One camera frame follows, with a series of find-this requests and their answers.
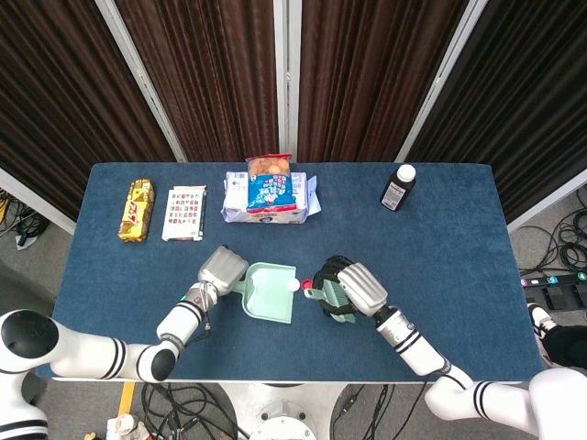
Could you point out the gold snack package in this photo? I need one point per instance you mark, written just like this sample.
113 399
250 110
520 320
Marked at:
136 211

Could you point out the blue table cloth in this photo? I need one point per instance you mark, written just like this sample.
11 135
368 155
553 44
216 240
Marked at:
293 357

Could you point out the white tissue pack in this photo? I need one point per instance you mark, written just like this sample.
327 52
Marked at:
234 201

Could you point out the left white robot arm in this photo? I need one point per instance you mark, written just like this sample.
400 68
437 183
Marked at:
183 321

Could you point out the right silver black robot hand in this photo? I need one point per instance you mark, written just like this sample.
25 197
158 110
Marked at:
362 289

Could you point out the mint green dustpan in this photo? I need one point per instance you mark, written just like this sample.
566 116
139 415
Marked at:
270 298

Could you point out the black trouser leg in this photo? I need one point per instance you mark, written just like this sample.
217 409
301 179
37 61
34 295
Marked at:
568 344

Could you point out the mint green hand broom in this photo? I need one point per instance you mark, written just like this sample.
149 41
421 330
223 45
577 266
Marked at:
341 317

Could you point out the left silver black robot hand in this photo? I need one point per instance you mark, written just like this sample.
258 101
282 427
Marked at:
224 270

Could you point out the white black sneaker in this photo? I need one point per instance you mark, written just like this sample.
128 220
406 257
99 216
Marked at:
541 321

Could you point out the white frame post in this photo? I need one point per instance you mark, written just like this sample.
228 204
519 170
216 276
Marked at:
137 73
440 78
287 78

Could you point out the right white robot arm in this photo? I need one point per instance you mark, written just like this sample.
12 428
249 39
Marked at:
413 344

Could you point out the black foot pedal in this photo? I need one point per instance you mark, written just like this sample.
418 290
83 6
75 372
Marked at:
557 295

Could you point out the blue snack bag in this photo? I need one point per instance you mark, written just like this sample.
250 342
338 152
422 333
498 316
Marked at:
269 192

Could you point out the white patterned packet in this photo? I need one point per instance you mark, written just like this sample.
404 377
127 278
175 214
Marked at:
183 213

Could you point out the white frame rail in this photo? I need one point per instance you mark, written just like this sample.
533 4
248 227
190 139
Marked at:
36 201
550 199

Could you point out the black power strip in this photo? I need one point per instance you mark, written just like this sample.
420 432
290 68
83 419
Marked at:
550 279

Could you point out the red bottle cap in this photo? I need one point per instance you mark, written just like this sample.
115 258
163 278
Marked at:
304 287

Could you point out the dark brown bottle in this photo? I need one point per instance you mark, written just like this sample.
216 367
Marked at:
398 190

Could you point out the white bottle cap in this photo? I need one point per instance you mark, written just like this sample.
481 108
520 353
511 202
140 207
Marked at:
292 285

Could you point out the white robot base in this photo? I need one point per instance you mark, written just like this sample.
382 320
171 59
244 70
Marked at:
280 408

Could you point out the brown curtain panel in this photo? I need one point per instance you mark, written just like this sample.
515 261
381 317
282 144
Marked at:
206 78
367 78
55 114
513 91

